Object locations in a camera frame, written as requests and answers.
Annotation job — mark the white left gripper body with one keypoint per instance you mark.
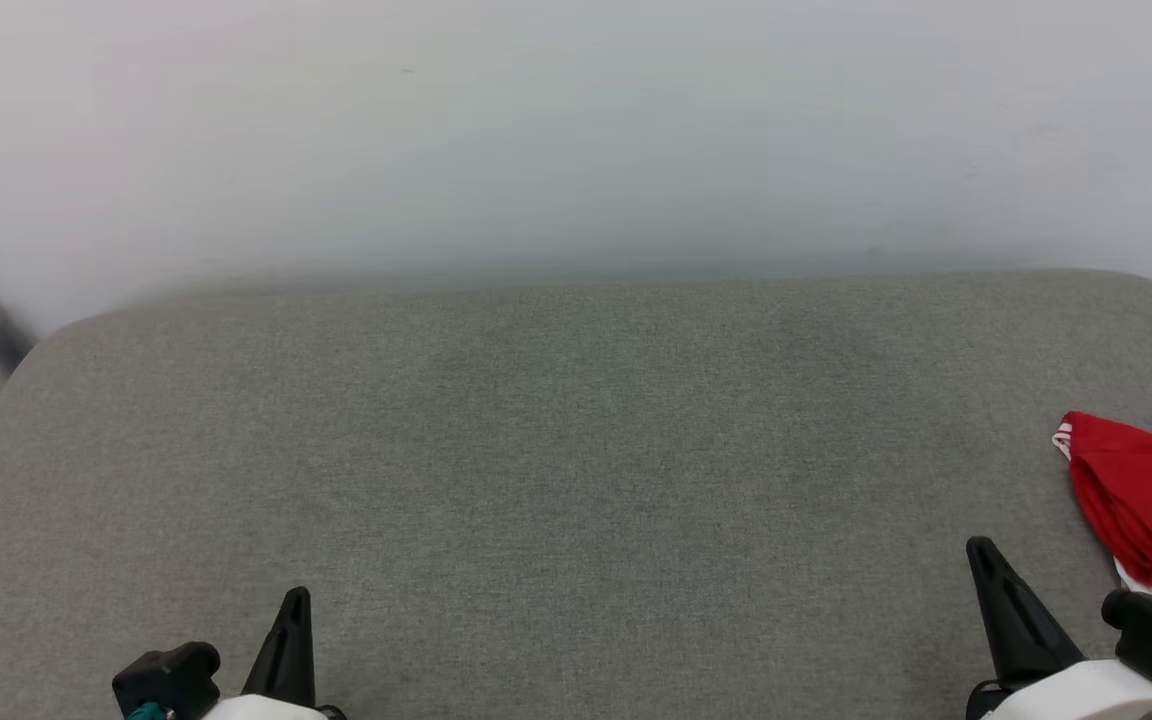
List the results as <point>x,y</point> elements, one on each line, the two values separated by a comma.
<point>266,710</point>

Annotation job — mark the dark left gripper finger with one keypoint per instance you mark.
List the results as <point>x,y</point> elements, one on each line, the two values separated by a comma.
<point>291,655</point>

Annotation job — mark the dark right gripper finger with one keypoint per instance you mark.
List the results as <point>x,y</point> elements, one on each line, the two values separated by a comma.
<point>1021,620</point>

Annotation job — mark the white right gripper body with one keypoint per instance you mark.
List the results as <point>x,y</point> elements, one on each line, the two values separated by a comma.
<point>1076,695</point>

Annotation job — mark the red white basketball jersey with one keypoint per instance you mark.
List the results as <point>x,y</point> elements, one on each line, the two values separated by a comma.
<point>1151,490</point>

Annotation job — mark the grey fabric sofa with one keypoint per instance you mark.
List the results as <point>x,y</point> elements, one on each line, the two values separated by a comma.
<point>576,480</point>

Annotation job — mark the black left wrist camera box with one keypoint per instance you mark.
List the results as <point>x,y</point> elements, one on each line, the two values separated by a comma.
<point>171,675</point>

